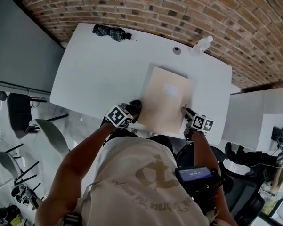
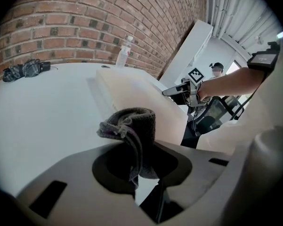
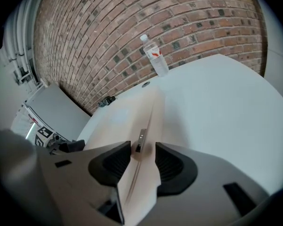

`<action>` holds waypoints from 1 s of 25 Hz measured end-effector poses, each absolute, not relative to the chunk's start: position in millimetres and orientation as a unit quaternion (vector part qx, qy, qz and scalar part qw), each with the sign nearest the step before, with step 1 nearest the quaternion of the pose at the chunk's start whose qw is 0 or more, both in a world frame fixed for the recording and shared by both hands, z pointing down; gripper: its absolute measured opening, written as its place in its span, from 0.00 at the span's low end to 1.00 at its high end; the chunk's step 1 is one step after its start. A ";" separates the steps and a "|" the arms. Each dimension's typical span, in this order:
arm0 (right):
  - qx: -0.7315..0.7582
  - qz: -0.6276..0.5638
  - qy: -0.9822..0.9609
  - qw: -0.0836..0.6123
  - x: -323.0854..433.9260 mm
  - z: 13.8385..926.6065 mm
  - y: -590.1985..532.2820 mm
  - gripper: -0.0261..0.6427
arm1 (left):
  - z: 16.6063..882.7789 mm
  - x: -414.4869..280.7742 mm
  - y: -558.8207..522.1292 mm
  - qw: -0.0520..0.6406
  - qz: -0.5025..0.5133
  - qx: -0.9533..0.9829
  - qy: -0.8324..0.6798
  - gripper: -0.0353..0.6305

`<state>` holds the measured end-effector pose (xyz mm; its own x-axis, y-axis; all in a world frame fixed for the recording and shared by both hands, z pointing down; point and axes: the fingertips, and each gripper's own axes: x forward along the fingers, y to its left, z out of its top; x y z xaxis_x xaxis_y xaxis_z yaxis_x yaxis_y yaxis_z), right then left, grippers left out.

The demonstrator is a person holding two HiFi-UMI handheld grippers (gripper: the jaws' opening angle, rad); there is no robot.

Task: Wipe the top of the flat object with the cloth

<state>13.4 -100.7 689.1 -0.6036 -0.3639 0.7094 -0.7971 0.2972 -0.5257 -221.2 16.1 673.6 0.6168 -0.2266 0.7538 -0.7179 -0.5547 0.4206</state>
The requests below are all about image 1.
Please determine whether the wide grey partition panel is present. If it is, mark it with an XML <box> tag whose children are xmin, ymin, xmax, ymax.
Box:
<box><xmin>0</xmin><ymin>0</ymin><xmax>65</xmax><ymax>95</ymax></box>

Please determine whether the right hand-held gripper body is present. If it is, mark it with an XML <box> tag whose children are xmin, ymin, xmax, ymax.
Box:
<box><xmin>184</xmin><ymin>113</ymin><xmax>215</xmax><ymax>141</ymax></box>

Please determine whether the black harness strap buckle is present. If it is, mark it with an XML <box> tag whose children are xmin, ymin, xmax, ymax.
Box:
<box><xmin>63</xmin><ymin>212</ymin><xmax>83</xmax><ymax>226</ymax></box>

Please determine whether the dark grey chair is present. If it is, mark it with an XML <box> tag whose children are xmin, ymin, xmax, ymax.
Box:
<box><xmin>7</xmin><ymin>92</ymin><xmax>69</xmax><ymax>140</ymax></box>

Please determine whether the person's beige printed t-shirt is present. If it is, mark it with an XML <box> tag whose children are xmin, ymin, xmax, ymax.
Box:
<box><xmin>80</xmin><ymin>135</ymin><xmax>210</xmax><ymax>226</ymax></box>

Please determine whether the clear plastic water bottle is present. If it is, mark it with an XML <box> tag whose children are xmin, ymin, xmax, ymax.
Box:
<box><xmin>190</xmin><ymin>35</ymin><xmax>214</xmax><ymax>56</ymax></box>

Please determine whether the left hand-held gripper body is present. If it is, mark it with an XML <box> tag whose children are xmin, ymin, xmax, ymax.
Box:
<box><xmin>100</xmin><ymin>102</ymin><xmax>141</xmax><ymax>129</ymax></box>

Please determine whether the beige box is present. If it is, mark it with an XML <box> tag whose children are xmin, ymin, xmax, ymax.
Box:
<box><xmin>136</xmin><ymin>66</ymin><xmax>195</xmax><ymax>134</ymax></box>

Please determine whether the person's right forearm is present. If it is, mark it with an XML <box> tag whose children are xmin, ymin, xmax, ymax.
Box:
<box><xmin>190</xmin><ymin>132</ymin><xmax>236</xmax><ymax>226</ymax></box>

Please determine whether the person's left forearm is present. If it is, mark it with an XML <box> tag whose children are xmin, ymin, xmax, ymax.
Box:
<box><xmin>36</xmin><ymin>122</ymin><xmax>113</xmax><ymax>226</ymax></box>

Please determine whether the grey partition with white desk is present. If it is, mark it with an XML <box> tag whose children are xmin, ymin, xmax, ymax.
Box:
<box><xmin>221</xmin><ymin>88</ymin><xmax>283</xmax><ymax>152</ymax></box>

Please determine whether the black mesh office chair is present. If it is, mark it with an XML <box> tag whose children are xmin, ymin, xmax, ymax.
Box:
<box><xmin>176</xmin><ymin>142</ymin><xmax>266</xmax><ymax>226</ymax></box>

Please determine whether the dark checked folded umbrella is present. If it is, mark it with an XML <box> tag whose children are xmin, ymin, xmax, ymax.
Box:
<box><xmin>92</xmin><ymin>24</ymin><xmax>137</xmax><ymax>42</ymax></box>

